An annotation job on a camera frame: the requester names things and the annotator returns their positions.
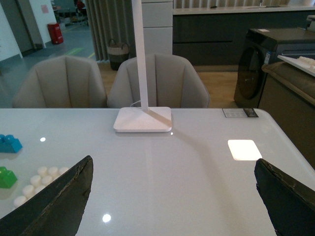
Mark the white desk lamp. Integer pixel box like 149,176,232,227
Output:
113,0,172,133

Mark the dark kitchen counter cabinet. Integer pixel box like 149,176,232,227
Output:
173,5,315,66

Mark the red bin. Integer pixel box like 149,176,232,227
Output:
47,23,63,44

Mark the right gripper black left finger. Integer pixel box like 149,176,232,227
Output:
0,155,94,236

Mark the white studded base plate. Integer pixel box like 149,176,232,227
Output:
13,166,69,209

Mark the beige chair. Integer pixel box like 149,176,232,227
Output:
12,56,107,108
107,54,210,108

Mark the dark washing machine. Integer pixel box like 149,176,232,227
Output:
234,28,315,108

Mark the white drawer column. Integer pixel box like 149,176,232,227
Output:
141,0,173,55

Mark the beige chair right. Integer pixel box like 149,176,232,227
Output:
107,54,210,108

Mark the beige chair left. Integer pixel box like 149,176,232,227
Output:
12,56,107,108

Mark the olive green sofa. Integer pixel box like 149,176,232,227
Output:
259,62,315,167

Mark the woven basket with handles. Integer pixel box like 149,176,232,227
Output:
107,38,129,71

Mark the white tray on sofa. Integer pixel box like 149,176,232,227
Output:
278,55,315,76

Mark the blue toy brick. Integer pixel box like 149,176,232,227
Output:
0,134,23,153

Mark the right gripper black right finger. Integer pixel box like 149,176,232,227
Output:
254,158,315,236

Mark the black white label sticker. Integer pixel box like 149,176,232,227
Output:
222,108,258,118

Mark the green toy brick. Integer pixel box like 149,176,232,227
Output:
0,166,18,189

